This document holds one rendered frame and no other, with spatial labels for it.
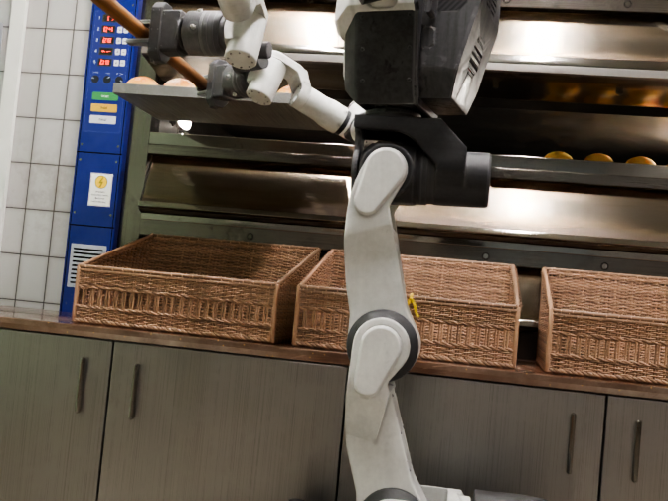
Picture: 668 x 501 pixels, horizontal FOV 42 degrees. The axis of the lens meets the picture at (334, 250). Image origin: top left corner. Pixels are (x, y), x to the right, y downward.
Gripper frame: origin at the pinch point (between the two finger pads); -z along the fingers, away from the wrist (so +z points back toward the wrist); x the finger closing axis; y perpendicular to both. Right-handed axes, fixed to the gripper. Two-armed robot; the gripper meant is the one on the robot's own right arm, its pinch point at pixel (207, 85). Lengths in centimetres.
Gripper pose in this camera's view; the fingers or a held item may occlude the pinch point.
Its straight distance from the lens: 228.5
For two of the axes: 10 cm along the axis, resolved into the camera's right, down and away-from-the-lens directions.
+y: -6.8, -1.0, -7.3
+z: 7.3, 0.4, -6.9
